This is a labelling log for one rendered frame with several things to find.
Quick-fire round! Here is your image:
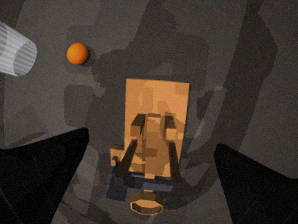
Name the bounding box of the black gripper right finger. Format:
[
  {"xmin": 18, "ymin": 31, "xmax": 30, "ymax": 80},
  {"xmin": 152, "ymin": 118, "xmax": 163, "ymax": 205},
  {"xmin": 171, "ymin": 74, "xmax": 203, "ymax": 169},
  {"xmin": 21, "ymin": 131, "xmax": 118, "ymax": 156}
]
[{"xmin": 214, "ymin": 143, "xmax": 298, "ymax": 224}]

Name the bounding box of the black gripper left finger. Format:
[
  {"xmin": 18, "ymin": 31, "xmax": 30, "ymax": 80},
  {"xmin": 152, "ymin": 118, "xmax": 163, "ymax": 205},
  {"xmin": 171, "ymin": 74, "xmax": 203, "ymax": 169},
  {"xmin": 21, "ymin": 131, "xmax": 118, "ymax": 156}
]
[{"xmin": 0, "ymin": 128, "xmax": 89, "ymax": 224}]

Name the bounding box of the orange ball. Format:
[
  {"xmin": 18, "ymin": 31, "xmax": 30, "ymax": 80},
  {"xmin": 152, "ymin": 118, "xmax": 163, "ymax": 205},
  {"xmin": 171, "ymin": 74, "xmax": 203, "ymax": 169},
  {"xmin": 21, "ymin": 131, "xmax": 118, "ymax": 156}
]
[{"xmin": 67, "ymin": 43, "xmax": 89, "ymax": 65}]

